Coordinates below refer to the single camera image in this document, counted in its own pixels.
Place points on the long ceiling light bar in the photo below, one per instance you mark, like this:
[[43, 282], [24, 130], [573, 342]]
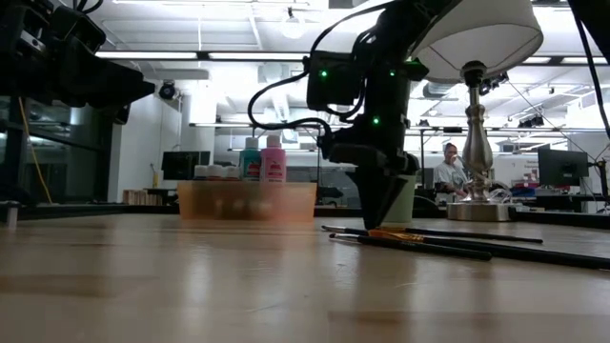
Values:
[[262, 55], [143, 55]]

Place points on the green plastic cup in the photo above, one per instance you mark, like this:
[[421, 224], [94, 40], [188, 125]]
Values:
[[406, 205]]

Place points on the orange plastic bin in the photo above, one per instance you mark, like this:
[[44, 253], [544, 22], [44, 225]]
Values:
[[248, 202]]

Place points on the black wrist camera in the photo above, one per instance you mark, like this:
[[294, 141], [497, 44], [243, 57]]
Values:
[[78, 28], [333, 86]]

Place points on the table lamp white shade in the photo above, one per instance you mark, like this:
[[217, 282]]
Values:
[[476, 143]]

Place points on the black ceiling spotlight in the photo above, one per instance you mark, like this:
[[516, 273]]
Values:
[[167, 90]]

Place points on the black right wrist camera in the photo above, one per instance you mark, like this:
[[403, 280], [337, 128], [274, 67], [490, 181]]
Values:
[[333, 86]]

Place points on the paint brush pale bristles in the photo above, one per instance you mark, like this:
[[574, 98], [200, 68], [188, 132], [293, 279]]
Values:
[[476, 236]]

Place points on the thin dark paint brush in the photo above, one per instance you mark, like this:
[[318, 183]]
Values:
[[548, 256], [429, 248]]

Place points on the silver aluminium bracket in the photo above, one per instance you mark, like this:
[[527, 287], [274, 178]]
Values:
[[12, 214]]

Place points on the large pink paint bottle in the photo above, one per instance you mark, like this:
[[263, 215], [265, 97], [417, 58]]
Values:
[[273, 164]]

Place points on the cluttered background desk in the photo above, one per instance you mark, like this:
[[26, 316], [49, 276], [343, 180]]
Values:
[[548, 193]]

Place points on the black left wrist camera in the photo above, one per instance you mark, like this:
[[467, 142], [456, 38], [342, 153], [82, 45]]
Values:
[[78, 28]]

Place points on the large teal paint bottle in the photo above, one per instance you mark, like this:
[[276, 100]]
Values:
[[250, 162]]

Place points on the black framed glass partition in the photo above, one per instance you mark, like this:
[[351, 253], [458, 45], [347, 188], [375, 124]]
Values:
[[71, 167]]

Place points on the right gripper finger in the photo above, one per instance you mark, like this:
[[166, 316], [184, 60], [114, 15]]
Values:
[[367, 190], [388, 188]]

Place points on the yellow bottle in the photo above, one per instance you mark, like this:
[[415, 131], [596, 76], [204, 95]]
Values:
[[155, 178]]

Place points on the black office chair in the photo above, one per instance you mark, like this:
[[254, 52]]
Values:
[[331, 194]]

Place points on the black computer monitor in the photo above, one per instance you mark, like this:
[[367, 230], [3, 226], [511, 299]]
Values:
[[183, 165], [562, 167]]

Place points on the person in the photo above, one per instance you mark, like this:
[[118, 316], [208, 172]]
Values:
[[448, 178]]

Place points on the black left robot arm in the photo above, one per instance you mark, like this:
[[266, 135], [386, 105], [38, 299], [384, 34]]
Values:
[[24, 47]]

